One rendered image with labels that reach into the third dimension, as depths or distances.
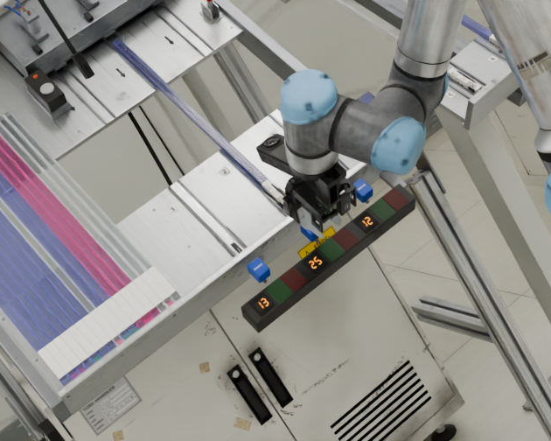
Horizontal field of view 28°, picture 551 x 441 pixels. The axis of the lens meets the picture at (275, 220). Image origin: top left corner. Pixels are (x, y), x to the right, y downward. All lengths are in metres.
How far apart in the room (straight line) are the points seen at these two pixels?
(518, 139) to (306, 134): 1.68
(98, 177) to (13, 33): 1.69
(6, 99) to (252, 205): 0.51
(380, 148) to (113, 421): 0.86
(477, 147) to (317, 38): 1.98
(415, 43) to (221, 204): 0.49
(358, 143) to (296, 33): 2.53
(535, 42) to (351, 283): 1.02
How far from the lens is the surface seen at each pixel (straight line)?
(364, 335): 2.21
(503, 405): 2.43
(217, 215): 1.79
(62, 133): 1.95
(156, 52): 2.02
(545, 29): 1.27
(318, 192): 1.58
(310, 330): 2.16
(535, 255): 2.16
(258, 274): 1.72
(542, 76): 1.28
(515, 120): 3.03
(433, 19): 1.45
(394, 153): 1.41
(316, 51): 3.97
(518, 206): 2.13
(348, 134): 1.43
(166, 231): 1.79
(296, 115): 1.43
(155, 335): 1.71
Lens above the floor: 1.26
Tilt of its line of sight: 17 degrees down
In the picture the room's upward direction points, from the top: 32 degrees counter-clockwise
